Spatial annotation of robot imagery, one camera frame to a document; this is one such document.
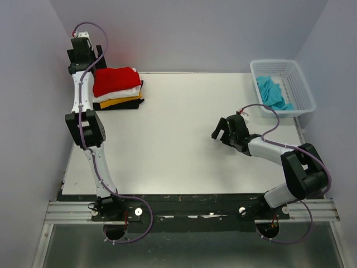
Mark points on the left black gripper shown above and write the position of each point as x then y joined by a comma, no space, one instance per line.
100,64

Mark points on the teal t shirt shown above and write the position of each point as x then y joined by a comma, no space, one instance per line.
271,94

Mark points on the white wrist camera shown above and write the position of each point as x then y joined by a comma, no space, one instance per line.
83,34
245,117

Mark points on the red t shirt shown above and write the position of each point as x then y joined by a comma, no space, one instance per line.
110,80

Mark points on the folded black t shirt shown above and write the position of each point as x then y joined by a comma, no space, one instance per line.
134,104

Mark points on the aluminium mounting rail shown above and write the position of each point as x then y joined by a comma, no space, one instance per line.
320,210

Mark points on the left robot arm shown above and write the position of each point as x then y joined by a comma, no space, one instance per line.
83,122

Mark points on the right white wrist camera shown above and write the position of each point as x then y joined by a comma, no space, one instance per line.
245,117

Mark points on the white plastic basket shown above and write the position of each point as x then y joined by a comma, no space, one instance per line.
292,83

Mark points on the folded yellow t shirt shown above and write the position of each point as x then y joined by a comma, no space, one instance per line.
112,102

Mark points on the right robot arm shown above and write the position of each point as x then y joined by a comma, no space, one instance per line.
302,166

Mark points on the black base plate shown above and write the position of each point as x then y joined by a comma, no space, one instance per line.
185,212

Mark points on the folded white t shirt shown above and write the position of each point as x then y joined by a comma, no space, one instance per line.
110,83

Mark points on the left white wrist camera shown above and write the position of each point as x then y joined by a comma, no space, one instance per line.
83,34

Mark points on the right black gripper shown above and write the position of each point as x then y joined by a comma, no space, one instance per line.
222,125

